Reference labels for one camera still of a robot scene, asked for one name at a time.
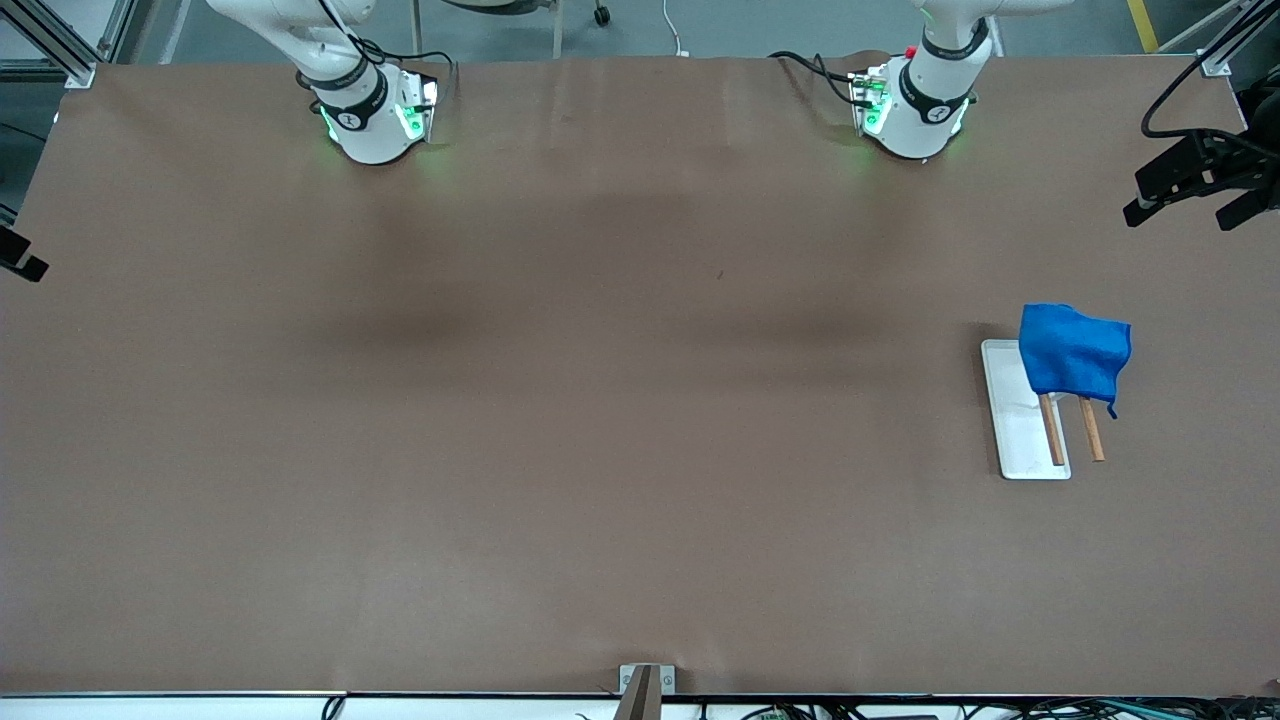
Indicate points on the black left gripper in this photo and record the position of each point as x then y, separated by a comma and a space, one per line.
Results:
1232, 163

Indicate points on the blue microfiber towel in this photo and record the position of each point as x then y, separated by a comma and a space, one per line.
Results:
1070, 350

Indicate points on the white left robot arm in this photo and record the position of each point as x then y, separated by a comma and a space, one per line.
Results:
930, 110

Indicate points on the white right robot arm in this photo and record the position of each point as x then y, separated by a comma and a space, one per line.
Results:
370, 110

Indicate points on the white towel rack base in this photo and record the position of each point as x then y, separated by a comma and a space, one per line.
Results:
1015, 430

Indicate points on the aluminium frame profile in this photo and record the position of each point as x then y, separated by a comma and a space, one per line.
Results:
1215, 68
60, 50

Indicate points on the metal chair frame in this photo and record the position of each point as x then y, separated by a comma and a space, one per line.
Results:
557, 30

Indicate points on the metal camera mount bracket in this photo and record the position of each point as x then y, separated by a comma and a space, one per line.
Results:
632, 680

